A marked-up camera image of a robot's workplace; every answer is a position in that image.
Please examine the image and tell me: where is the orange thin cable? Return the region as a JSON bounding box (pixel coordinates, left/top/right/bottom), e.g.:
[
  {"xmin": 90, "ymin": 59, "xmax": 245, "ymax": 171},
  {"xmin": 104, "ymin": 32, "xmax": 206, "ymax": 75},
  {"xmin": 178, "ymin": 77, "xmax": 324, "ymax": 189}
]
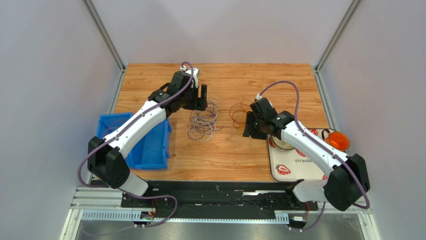
[{"xmin": 228, "ymin": 99, "xmax": 255, "ymax": 131}]

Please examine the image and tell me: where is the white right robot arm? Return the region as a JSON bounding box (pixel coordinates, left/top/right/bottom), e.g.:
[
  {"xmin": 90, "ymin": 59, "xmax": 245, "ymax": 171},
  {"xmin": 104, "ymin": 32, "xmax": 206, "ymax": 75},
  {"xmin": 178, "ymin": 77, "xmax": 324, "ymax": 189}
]
[{"xmin": 243, "ymin": 98, "xmax": 371, "ymax": 212}]

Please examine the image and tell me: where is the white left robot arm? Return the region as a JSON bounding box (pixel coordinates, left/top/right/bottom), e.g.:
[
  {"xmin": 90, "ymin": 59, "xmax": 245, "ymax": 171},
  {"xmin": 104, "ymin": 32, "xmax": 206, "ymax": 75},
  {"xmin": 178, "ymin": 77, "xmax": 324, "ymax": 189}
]
[{"xmin": 86, "ymin": 68, "xmax": 207, "ymax": 197}]

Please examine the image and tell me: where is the beige bowl black rim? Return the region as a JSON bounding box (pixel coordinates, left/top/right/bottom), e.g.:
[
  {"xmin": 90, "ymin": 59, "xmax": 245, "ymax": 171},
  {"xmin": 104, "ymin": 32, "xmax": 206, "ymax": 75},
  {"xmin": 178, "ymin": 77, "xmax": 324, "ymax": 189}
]
[{"xmin": 271, "ymin": 136, "xmax": 295, "ymax": 151}]

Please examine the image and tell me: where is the strawberry print tray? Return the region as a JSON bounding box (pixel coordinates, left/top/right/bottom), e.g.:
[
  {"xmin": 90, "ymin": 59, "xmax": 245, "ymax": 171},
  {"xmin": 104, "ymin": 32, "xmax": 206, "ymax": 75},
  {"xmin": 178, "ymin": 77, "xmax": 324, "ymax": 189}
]
[{"xmin": 267, "ymin": 128, "xmax": 347, "ymax": 182}]

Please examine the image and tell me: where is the blue plastic bin right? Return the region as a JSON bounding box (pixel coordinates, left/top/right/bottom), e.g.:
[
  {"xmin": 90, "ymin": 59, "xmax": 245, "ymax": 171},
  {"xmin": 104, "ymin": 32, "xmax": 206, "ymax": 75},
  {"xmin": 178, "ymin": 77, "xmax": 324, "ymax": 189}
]
[{"xmin": 126, "ymin": 119, "xmax": 172, "ymax": 171}]

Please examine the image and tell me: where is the blue plastic bin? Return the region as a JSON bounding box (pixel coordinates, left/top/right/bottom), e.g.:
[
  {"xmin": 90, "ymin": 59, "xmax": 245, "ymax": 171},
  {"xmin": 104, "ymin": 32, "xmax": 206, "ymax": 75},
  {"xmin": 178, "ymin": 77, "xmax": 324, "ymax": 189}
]
[
  {"xmin": 126, "ymin": 119, "xmax": 172, "ymax": 171},
  {"xmin": 95, "ymin": 112, "xmax": 133, "ymax": 139}
]

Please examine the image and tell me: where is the orange plastic cup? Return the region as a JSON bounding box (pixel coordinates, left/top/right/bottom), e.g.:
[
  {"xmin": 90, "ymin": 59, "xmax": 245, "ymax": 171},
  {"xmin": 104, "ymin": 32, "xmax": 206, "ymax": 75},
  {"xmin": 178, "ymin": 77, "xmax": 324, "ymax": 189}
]
[{"xmin": 321, "ymin": 129, "xmax": 351, "ymax": 152}]

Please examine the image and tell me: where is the blue plastic bin left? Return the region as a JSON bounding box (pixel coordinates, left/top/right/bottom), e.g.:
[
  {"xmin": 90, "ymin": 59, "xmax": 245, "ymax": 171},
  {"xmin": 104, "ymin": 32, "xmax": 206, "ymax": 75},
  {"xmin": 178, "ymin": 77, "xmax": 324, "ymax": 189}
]
[{"xmin": 95, "ymin": 112, "xmax": 133, "ymax": 139}]

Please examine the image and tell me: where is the yellow thin cable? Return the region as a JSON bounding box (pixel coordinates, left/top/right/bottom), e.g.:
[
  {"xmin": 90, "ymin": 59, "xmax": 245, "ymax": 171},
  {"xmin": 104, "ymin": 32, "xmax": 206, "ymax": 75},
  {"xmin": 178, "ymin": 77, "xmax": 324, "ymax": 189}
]
[{"xmin": 236, "ymin": 119, "xmax": 249, "ymax": 136}]

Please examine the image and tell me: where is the dark blue thin cable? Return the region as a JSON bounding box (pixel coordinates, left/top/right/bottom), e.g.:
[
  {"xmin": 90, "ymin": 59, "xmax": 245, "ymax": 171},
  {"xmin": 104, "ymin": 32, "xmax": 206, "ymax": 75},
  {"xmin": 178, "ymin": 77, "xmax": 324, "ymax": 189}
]
[{"xmin": 187, "ymin": 99, "xmax": 225, "ymax": 141}]

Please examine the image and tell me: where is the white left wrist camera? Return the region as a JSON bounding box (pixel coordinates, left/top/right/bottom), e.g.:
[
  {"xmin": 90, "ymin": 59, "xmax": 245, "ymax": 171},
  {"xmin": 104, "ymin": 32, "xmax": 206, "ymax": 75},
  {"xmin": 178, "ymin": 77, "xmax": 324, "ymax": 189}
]
[{"xmin": 180, "ymin": 65, "xmax": 200, "ymax": 89}]

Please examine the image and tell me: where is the aluminium frame post right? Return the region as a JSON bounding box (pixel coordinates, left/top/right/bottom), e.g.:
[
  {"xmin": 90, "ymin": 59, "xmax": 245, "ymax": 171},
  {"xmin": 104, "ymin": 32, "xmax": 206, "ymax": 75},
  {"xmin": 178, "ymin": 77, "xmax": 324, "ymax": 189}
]
[{"xmin": 314, "ymin": 0, "xmax": 363, "ymax": 73}]

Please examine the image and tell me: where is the aluminium frame post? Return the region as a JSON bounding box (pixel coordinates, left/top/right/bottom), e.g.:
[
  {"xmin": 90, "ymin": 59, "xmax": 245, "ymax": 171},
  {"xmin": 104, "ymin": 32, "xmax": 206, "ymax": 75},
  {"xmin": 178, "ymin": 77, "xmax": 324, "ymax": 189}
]
[
  {"xmin": 82, "ymin": 0, "xmax": 126, "ymax": 73},
  {"xmin": 314, "ymin": 0, "xmax": 363, "ymax": 73}
]

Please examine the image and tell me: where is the aluminium frame post left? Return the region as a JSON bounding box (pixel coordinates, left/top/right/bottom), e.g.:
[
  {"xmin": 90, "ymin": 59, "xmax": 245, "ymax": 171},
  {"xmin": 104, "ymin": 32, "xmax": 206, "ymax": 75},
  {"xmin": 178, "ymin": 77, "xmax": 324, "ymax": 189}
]
[{"xmin": 82, "ymin": 0, "xmax": 126, "ymax": 73}]

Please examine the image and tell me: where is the slotted white cable duct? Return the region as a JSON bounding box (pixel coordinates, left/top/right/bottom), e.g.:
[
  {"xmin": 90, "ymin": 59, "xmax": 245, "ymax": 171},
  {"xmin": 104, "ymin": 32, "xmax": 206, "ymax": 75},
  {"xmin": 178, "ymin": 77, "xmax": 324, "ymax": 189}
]
[{"xmin": 80, "ymin": 208, "xmax": 290, "ymax": 224}]

